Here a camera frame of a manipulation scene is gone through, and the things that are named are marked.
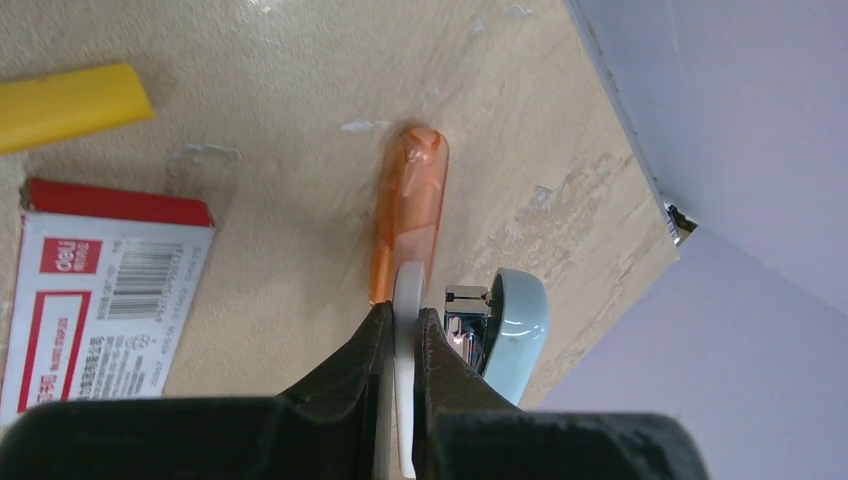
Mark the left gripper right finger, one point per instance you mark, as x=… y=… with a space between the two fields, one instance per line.
x=464 y=429

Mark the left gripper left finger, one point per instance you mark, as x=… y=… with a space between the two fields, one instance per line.
x=334 y=423

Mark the small red white box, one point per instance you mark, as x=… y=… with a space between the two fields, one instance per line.
x=105 y=283

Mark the yellow white pencil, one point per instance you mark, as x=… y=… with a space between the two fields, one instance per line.
x=51 y=108

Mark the aluminium frame rail right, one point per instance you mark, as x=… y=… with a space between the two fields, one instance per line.
x=679 y=225

